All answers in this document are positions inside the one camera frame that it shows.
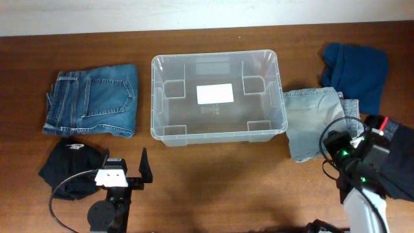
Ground folded dark blue shirt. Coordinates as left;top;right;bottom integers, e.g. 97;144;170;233
321;43;389;115

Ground black garment with red band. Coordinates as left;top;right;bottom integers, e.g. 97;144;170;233
365;115;413;202

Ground right black camera cable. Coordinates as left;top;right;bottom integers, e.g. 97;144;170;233
318;116;389;233

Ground left black camera cable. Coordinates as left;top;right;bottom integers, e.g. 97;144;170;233
48;169;98;233

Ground light wash jeans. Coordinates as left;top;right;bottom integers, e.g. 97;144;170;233
283;87;364;162

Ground white label in bin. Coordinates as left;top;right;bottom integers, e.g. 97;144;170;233
196;83;234;105

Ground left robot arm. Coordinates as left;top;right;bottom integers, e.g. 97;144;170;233
87;148;153;233

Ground black shirt with white logo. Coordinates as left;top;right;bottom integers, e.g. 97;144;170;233
38;138;105;201

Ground folded blue denim jeans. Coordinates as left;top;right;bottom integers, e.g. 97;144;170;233
43;64;138;138

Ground black camera cable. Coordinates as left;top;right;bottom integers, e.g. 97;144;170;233
48;169;98;233
318;116;389;233

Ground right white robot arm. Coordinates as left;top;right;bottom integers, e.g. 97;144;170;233
319;130;390;233

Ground clear plastic storage bin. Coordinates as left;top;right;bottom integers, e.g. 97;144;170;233
150;50;288;146

